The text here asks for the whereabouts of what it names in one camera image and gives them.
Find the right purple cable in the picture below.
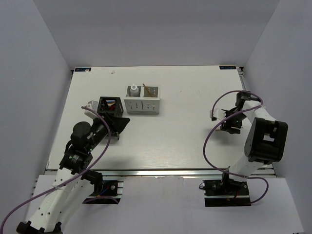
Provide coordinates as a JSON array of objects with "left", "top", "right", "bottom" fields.
[{"left": 203, "top": 90, "right": 270, "bottom": 204}]

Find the gold makeup pencil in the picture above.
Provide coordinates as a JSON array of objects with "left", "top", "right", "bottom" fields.
[
  {"left": 142, "top": 83, "right": 153, "bottom": 98},
  {"left": 216, "top": 126, "right": 241, "bottom": 132}
]

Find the purple cable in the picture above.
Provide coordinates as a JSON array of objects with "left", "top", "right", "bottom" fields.
[
  {"left": 0, "top": 106, "right": 120, "bottom": 229},
  {"left": 203, "top": 90, "right": 270, "bottom": 204}
]

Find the blue label sticker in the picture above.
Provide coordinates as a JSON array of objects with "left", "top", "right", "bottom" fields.
[
  {"left": 74, "top": 68, "right": 91, "bottom": 72},
  {"left": 219, "top": 65, "right": 236, "bottom": 70}
]

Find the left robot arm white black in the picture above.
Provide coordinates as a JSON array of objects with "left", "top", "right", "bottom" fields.
[{"left": 17, "top": 114, "right": 130, "bottom": 234}]

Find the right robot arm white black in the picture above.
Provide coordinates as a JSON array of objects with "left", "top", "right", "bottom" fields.
[{"left": 220, "top": 91, "right": 288, "bottom": 195}]

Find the black mesh organizer box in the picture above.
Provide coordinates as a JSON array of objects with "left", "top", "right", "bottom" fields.
[{"left": 96, "top": 96, "right": 124, "bottom": 140}]

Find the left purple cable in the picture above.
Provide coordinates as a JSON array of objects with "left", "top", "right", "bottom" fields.
[{"left": 0, "top": 106, "right": 120, "bottom": 229}]

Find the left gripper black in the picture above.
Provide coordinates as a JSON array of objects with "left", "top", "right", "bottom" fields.
[{"left": 86, "top": 111, "right": 130, "bottom": 151}]

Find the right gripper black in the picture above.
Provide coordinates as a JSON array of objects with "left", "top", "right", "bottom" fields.
[{"left": 220, "top": 109, "right": 247, "bottom": 134}]

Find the blue label sticker right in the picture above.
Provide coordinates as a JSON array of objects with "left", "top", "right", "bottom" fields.
[{"left": 219, "top": 65, "right": 236, "bottom": 70}]

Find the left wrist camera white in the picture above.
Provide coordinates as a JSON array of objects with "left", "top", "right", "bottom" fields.
[{"left": 84, "top": 100, "right": 98, "bottom": 119}]

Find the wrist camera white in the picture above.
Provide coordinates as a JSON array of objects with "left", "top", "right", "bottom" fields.
[
  {"left": 84, "top": 100, "right": 98, "bottom": 119},
  {"left": 210, "top": 108, "right": 226, "bottom": 121}
]

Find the blue label sticker left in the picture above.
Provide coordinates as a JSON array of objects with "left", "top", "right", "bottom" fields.
[{"left": 74, "top": 68, "right": 91, "bottom": 72}]

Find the white slotted organizer box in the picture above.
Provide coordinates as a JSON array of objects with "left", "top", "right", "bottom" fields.
[{"left": 124, "top": 84, "right": 160, "bottom": 115}]

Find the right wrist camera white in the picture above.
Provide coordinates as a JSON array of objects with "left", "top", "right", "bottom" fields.
[{"left": 210, "top": 108, "right": 226, "bottom": 121}]

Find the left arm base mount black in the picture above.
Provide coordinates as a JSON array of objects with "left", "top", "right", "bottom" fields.
[{"left": 83, "top": 178, "right": 124, "bottom": 205}]

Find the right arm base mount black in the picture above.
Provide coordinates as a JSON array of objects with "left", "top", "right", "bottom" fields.
[{"left": 198, "top": 180, "right": 251, "bottom": 207}]

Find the white spray bottle teal base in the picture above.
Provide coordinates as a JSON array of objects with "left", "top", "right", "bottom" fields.
[{"left": 130, "top": 84, "right": 140, "bottom": 97}]

